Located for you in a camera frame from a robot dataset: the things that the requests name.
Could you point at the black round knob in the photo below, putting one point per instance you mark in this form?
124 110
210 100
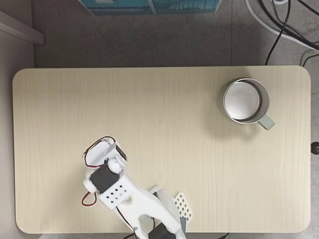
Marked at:
315 148

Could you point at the blue landscape picture panel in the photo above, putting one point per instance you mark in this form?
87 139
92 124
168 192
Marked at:
149 7

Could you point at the white shelf board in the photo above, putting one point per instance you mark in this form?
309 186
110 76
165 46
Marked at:
22 31

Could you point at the green cup with metal interior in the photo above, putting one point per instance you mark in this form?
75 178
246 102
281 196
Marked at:
241 99

